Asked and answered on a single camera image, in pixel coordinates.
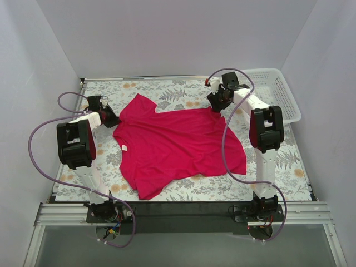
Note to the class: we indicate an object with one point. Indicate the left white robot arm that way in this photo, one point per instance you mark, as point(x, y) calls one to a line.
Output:
point(77, 150)

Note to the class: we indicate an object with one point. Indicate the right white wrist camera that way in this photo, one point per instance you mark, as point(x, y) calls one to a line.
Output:
point(213, 83)

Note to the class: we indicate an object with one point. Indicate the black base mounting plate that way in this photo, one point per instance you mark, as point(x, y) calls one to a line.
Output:
point(181, 217)

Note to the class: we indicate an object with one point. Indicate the aluminium frame rail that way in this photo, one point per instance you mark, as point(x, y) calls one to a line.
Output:
point(305, 237)

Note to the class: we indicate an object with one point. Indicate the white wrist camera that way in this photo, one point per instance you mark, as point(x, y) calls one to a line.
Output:
point(213, 83)
point(104, 102)

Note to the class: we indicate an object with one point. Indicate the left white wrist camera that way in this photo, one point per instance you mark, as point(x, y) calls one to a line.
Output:
point(104, 102)

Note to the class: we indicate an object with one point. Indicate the white plastic basket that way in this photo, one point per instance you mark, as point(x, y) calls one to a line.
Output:
point(272, 88)

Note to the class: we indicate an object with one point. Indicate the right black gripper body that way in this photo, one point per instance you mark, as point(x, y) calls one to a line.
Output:
point(217, 102)

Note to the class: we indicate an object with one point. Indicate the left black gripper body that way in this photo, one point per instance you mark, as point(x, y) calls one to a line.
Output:
point(110, 118)

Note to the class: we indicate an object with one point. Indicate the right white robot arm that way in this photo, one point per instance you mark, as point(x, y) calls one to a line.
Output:
point(266, 134)

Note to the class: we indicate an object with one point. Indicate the magenta t shirt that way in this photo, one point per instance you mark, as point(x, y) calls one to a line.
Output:
point(159, 148)

